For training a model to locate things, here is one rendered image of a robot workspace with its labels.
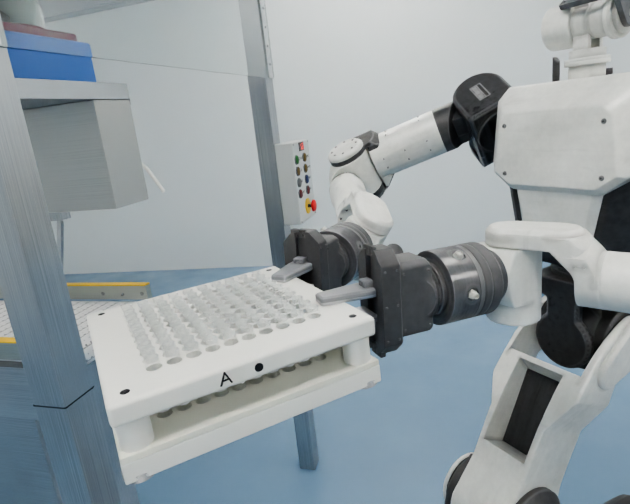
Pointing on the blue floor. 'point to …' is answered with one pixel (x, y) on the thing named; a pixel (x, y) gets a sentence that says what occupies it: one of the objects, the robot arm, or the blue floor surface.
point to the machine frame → (24, 251)
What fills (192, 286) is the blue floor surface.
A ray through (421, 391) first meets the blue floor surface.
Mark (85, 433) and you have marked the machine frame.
